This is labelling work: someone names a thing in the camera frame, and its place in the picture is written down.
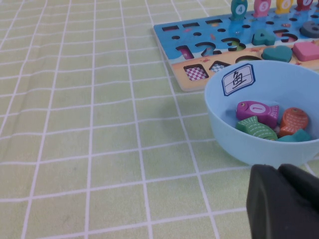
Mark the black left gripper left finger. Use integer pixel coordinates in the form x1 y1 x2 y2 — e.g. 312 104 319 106
246 163 319 239

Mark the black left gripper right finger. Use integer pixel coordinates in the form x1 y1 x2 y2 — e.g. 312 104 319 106
278 163 319 210

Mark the teal fish piece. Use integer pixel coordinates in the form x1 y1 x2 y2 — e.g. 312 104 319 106
276 128 313 143

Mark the light blue plastic bowl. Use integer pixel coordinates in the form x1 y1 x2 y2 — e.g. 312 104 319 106
203 59 319 167

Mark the orange fish piece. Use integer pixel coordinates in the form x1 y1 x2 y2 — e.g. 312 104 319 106
278 107 310 137

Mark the green fish piece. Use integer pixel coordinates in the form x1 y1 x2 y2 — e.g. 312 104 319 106
235 116 279 141

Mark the pink trapezoid piece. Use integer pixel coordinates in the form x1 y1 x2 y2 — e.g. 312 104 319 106
292 41 319 62

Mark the teal heart piece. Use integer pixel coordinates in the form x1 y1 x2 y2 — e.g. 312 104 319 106
262 45 293 63

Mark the teal number four piece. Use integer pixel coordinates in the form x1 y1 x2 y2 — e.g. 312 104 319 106
251 28 276 46

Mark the dark grey number six piece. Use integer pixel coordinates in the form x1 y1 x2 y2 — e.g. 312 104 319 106
299 20 319 39

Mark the colourful wooden puzzle board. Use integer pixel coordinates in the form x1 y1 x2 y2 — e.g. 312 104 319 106
153 9 319 92

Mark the purple fish numbered one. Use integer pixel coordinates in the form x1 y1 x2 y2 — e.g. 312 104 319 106
235 100 280 129

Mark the fish label sticker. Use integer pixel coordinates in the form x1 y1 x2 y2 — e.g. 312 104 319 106
221 63 256 97

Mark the red fish numbered seven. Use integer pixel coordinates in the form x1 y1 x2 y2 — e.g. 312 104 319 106
295 0 315 12

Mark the yellow fish numbered six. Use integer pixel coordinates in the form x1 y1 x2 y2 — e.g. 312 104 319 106
275 0 295 14

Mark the pink fish numbered five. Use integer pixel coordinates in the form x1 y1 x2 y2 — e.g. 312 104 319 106
253 0 272 18

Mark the teal fish numbered four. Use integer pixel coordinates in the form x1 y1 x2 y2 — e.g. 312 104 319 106
229 0 249 21

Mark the green checked tablecloth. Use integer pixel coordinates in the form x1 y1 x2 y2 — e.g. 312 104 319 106
0 0 319 239

